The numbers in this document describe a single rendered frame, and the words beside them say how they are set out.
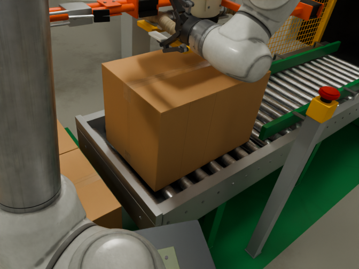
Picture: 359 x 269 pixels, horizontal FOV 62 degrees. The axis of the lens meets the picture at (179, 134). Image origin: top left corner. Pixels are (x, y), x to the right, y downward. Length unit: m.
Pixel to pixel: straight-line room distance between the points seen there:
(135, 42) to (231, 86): 1.22
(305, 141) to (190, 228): 0.57
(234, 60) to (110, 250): 0.46
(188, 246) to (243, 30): 0.58
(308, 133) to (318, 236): 0.99
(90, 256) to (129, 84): 0.76
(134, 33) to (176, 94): 1.22
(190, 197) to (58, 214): 0.74
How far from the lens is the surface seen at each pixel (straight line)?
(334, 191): 2.40
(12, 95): 0.41
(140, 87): 1.11
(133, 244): 0.49
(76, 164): 1.39
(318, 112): 1.16
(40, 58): 0.40
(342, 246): 2.11
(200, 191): 1.23
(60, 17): 0.91
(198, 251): 0.89
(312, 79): 2.45
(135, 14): 1.01
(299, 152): 1.27
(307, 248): 1.99
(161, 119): 1.00
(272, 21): 0.75
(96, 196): 1.26
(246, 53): 0.69
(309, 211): 2.17
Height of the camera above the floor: 1.52
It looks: 39 degrees down
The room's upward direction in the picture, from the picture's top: 8 degrees clockwise
